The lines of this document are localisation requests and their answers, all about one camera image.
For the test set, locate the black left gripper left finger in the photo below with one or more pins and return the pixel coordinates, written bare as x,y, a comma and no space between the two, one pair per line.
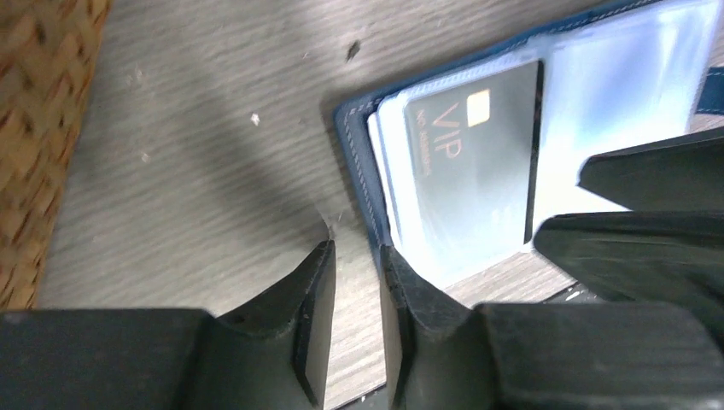
271,352

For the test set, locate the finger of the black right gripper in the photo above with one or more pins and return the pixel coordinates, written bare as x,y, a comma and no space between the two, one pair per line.
674,257
677,174

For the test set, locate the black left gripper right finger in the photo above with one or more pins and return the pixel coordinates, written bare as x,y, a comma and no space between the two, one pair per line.
440,354

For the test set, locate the blue leather card holder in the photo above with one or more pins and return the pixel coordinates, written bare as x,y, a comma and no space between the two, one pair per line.
619,75

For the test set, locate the black VIP credit card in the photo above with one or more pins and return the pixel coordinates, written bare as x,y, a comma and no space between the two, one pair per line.
474,148

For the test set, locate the woven divided basket tray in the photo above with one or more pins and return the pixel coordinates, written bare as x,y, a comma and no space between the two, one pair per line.
48,57

